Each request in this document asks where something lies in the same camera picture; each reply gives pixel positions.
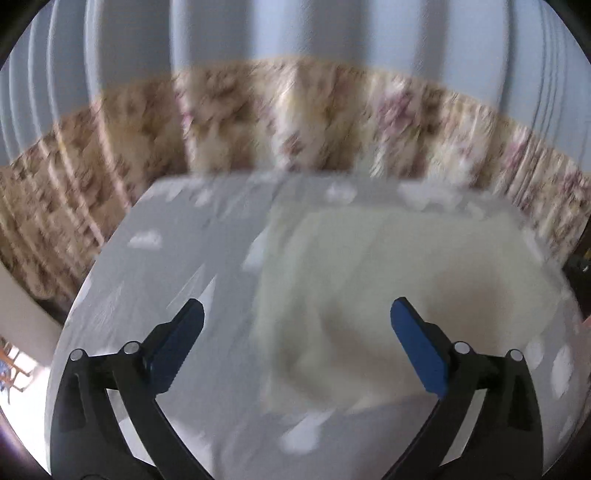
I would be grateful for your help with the grey printed bed sheet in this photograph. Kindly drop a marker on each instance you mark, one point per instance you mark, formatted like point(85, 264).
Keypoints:
point(161, 267)

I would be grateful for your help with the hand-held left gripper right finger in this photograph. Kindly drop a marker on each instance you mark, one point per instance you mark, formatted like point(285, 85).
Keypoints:
point(418, 346)

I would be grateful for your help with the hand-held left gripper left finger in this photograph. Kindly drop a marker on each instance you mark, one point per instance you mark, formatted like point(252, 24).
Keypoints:
point(178, 344)

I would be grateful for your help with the beige hooded jacket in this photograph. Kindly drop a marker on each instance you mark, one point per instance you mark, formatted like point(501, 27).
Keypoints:
point(369, 277)

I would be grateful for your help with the wooden frame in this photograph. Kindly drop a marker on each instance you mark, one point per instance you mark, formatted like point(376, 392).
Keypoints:
point(11, 369)

